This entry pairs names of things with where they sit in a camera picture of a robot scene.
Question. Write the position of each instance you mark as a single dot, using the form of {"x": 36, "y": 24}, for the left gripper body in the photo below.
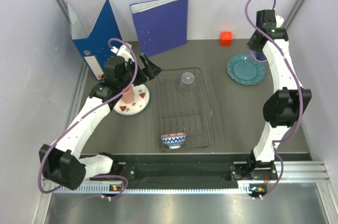
{"x": 130, "y": 71}

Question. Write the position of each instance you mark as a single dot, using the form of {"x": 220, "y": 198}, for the pink plastic cup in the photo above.
{"x": 128, "y": 95}

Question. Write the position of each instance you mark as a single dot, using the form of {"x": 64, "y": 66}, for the white watermelon pattern plate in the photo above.
{"x": 141, "y": 100}

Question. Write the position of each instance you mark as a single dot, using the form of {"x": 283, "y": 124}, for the clear glass tumbler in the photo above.
{"x": 187, "y": 83}

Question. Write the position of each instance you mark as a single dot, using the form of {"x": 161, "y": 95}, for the teal ornate plate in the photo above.
{"x": 243, "y": 69}

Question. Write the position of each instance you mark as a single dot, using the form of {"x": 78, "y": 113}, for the purple plastic cup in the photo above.
{"x": 258, "y": 57}

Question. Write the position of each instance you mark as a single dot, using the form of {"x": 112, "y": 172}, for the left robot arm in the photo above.
{"x": 61, "y": 162}

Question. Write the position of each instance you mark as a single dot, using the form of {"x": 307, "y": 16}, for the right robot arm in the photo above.
{"x": 285, "y": 108}

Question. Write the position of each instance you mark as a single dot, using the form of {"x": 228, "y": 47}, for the blue lever arch binder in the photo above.
{"x": 93, "y": 45}

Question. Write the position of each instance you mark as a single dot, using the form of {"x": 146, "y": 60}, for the purple folder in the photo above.
{"x": 161, "y": 25}

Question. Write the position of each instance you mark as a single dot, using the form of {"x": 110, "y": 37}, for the blue patterned bowl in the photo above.
{"x": 175, "y": 140}

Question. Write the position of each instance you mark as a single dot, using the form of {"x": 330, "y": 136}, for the orange cube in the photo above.
{"x": 226, "y": 38}

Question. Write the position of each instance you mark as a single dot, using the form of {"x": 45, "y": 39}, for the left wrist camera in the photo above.
{"x": 123, "y": 52}

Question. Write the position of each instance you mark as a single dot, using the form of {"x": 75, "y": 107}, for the black wire dish rack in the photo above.
{"x": 176, "y": 112}

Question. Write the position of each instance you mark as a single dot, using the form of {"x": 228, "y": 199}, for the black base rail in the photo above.
{"x": 187, "y": 171}

